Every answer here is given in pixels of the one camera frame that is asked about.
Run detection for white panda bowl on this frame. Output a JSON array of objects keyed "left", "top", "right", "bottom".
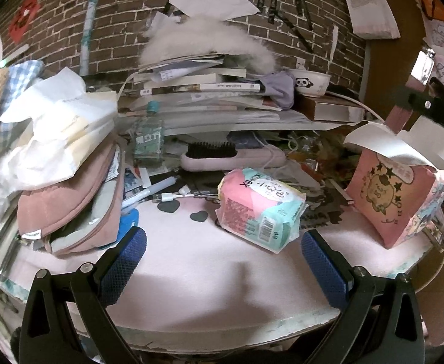
[{"left": 290, "top": 69, "right": 332, "bottom": 98}]

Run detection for stack of books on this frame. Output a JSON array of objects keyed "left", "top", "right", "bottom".
[{"left": 117, "top": 52, "right": 294, "bottom": 130}]

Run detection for pastel tissue pack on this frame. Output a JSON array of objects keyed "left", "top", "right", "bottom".
[{"left": 215, "top": 167, "right": 308, "bottom": 254}]

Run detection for pink cartoon paper box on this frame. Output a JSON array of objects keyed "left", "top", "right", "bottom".
[{"left": 343, "top": 116, "right": 444, "bottom": 250}]

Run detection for light blue patterned pole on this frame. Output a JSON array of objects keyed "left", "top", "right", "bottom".
[{"left": 80, "top": 0, "right": 106, "bottom": 77}]

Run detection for black hanging straps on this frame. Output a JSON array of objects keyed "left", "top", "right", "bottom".
[{"left": 241, "top": 0, "right": 315, "bottom": 52}]

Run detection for pink hairbrush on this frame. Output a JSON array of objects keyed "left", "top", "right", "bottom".
[{"left": 180, "top": 141, "right": 287, "bottom": 172}]

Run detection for white power cable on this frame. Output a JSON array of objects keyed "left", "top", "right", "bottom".
[{"left": 327, "top": 90, "right": 386, "bottom": 123}]

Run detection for blue checked cloth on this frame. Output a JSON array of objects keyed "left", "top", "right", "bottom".
[{"left": 2, "top": 60, "right": 45, "bottom": 102}]

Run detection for red wall sticker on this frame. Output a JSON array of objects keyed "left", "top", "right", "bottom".
[{"left": 8, "top": 0, "right": 38, "bottom": 42}]

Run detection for white paper package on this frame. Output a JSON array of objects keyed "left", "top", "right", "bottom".
[{"left": 0, "top": 66, "right": 119, "bottom": 180}]

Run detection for white pen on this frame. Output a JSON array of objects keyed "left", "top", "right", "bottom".
[{"left": 121, "top": 176, "right": 181, "bottom": 210}]

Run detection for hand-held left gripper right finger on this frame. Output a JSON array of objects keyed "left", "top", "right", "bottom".
[{"left": 301, "top": 229, "right": 426, "bottom": 364}]

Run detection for thick book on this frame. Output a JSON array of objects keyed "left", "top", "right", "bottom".
[{"left": 301, "top": 94, "right": 367, "bottom": 123}]

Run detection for clear bottle teal cap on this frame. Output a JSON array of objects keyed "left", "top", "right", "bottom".
[{"left": 132, "top": 100, "right": 165, "bottom": 166}]

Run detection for white plug cable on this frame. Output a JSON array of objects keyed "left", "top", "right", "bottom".
[{"left": 151, "top": 187, "right": 222, "bottom": 203}]

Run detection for white paper bag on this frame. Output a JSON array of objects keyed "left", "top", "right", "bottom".
[{"left": 341, "top": 0, "right": 401, "bottom": 41}]

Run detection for pink fabric pouch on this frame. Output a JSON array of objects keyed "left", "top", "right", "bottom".
[{"left": 17, "top": 138, "right": 126, "bottom": 255}]

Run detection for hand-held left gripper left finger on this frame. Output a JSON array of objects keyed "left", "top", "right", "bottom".
[{"left": 18, "top": 226, "right": 147, "bottom": 364}]

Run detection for blue plastic item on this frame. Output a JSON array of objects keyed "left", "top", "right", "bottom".
[{"left": 119, "top": 208, "right": 140, "bottom": 236}]

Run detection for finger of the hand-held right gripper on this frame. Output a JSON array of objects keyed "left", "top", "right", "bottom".
[{"left": 394, "top": 84, "right": 444, "bottom": 123}]

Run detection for pile of plastic wrappers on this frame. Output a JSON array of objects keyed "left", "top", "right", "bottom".
[{"left": 283, "top": 131, "right": 359, "bottom": 187}]

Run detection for white fluffy fur piece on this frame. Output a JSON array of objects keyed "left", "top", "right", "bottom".
[{"left": 138, "top": 15, "right": 278, "bottom": 75}]

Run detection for purple cloth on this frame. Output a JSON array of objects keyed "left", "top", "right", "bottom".
[{"left": 258, "top": 71, "right": 297, "bottom": 110}]

